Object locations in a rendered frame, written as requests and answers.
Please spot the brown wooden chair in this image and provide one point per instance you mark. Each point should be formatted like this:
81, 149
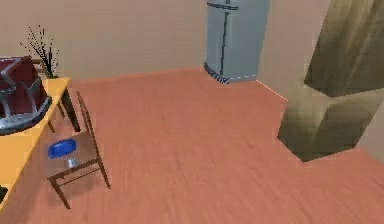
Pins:
85, 146

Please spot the grey fridge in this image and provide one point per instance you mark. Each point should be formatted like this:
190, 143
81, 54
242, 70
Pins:
237, 43

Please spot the small silver cup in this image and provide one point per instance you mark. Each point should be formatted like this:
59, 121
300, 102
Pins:
71, 162

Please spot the dark spiky house plant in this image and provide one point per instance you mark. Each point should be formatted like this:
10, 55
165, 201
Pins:
45, 55

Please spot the dark red toaster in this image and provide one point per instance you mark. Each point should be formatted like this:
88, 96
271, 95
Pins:
20, 90

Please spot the orange wooden table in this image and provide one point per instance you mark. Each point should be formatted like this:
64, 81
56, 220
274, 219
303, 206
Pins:
20, 146

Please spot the olive brown wall cupboard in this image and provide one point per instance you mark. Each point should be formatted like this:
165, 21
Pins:
350, 50

